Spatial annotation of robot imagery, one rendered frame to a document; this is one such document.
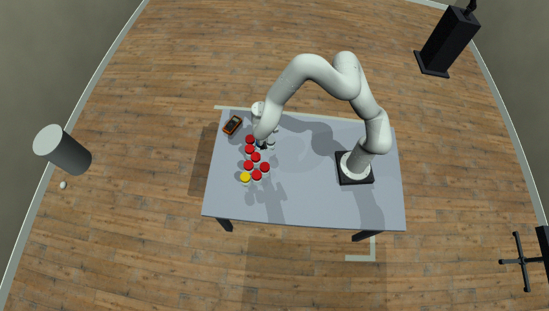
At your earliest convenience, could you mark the orange digital multimeter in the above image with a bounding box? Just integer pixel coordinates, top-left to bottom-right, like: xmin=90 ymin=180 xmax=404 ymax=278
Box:
xmin=223 ymin=115 xmax=242 ymax=135

